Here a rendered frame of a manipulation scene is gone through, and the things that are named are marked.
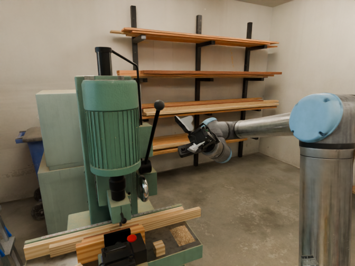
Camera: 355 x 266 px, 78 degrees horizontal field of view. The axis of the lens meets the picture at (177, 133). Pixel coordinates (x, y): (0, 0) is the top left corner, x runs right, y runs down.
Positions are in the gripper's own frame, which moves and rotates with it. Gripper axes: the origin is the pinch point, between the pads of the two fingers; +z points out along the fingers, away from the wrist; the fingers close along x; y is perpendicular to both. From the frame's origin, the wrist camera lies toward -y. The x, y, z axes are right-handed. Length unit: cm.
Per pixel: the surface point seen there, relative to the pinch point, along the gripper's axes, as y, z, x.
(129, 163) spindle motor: -17.3, 9.2, 5.5
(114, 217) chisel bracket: -34.8, 2.3, 15.8
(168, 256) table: -27.0, -12.0, 32.8
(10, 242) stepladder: -138, -11, -14
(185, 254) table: -23.6, -18.1, 34.0
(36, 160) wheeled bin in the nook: -174, -44, -105
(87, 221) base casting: -71, -16, 2
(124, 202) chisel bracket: -30.2, 0.7, 12.2
